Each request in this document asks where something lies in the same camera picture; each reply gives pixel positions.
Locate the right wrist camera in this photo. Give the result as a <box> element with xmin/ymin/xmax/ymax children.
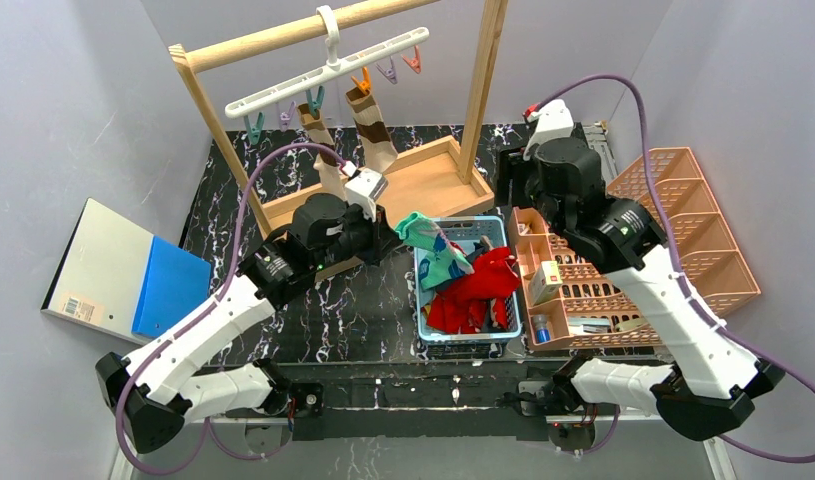
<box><xmin>523</xmin><ymin>99</ymin><xmax>575</xmax><ymax>160</ymax></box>

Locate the beige brown sock right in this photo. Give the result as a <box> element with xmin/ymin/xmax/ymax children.
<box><xmin>345</xmin><ymin>87</ymin><xmax>398</xmax><ymax>174</ymax></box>

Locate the wooden drying rack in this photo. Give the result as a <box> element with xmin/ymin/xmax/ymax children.
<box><xmin>168</xmin><ymin>1</ymin><xmax>507</xmax><ymax>219</ymax></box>

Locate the grey metal rail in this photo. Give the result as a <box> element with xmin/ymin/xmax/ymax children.
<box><xmin>583</xmin><ymin>121</ymin><xmax>619</xmax><ymax>183</ymax></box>

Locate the beige brown sock left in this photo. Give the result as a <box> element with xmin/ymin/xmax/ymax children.
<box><xmin>297</xmin><ymin>103</ymin><xmax>346</xmax><ymax>200</ymax></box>

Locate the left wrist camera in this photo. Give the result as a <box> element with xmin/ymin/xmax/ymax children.
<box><xmin>341</xmin><ymin>161</ymin><xmax>388</xmax><ymax>221</ymax></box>

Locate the blue capped bottle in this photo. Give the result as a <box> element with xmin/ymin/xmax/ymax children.
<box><xmin>531</xmin><ymin>314</ymin><xmax>552</xmax><ymax>344</ymax></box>

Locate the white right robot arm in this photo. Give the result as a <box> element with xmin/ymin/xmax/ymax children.
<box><xmin>495</xmin><ymin>137</ymin><xmax>784</xmax><ymax>441</ymax></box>

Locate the white plastic clip hanger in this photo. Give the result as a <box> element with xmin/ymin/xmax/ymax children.
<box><xmin>224</xmin><ymin>5</ymin><xmax>430</xmax><ymax>119</ymax></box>

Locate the light blue perforated basket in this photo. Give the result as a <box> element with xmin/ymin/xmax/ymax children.
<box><xmin>412</xmin><ymin>215</ymin><xmax>524</xmax><ymax>344</ymax></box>

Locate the lilac clothespin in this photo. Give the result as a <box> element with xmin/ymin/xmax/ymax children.
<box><xmin>278</xmin><ymin>101</ymin><xmax>297</xmax><ymax>131</ymax></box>
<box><xmin>375</xmin><ymin>57</ymin><xmax>398</xmax><ymax>85</ymax></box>

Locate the dark navy sock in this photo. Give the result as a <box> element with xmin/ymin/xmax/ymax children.
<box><xmin>463</xmin><ymin>247</ymin><xmax>517</xmax><ymax>331</ymax></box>

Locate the white cardboard box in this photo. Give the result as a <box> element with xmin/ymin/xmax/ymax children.
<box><xmin>528</xmin><ymin>260</ymin><xmax>563</xmax><ymax>306</ymax></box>

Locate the orange clothespin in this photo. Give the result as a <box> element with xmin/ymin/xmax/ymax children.
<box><xmin>351</xmin><ymin>67</ymin><xmax>373</xmax><ymax>95</ymax></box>

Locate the lilac clothespin left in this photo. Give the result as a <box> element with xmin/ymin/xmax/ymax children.
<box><xmin>278</xmin><ymin>101</ymin><xmax>297</xmax><ymax>131</ymax></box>

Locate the beige brown sock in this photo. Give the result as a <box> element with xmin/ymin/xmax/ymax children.
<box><xmin>297</xmin><ymin>103</ymin><xmax>346</xmax><ymax>200</ymax></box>
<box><xmin>345</xmin><ymin>87</ymin><xmax>398</xmax><ymax>174</ymax></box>

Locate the red sock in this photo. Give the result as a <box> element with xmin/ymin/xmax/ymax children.
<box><xmin>426</xmin><ymin>246</ymin><xmax>520</xmax><ymax>335</ymax></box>

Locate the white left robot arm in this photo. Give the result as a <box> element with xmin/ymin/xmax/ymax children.
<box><xmin>95</xmin><ymin>194</ymin><xmax>401</xmax><ymax>454</ymax></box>

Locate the teal clothespin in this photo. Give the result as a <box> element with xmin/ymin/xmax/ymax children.
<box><xmin>244</xmin><ymin>112</ymin><xmax>265</xmax><ymax>146</ymax></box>
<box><xmin>305</xmin><ymin>85</ymin><xmax>326</xmax><ymax>119</ymax></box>

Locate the peach plastic desk organizer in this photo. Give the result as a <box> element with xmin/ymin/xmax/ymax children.
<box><xmin>508</xmin><ymin>147</ymin><xmax>760</xmax><ymax>351</ymax></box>

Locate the teal clothespin far left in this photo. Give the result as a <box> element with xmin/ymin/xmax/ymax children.
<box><xmin>244</xmin><ymin>112</ymin><xmax>265</xmax><ymax>146</ymax></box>

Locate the lilac clothespin right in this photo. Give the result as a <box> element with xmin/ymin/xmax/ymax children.
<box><xmin>375</xmin><ymin>57</ymin><xmax>398</xmax><ymax>85</ymax></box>

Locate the coral clothespin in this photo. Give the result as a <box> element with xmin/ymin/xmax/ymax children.
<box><xmin>401</xmin><ymin>45</ymin><xmax>422</xmax><ymax>74</ymax></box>

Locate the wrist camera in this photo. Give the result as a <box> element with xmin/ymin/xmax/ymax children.
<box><xmin>523</xmin><ymin>99</ymin><xmax>575</xmax><ymax>160</ymax></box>
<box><xmin>341</xmin><ymin>161</ymin><xmax>388</xmax><ymax>221</ymax></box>

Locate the mint green patterned sock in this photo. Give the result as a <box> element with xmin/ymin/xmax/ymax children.
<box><xmin>394</xmin><ymin>212</ymin><xmax>474</xmax><ymax>290</ymax></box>

